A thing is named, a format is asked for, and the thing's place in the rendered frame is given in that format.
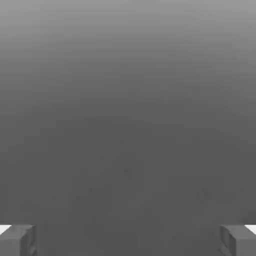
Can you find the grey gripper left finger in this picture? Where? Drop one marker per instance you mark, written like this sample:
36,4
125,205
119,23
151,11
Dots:
16,243

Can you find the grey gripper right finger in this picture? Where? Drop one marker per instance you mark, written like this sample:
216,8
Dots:
240,243

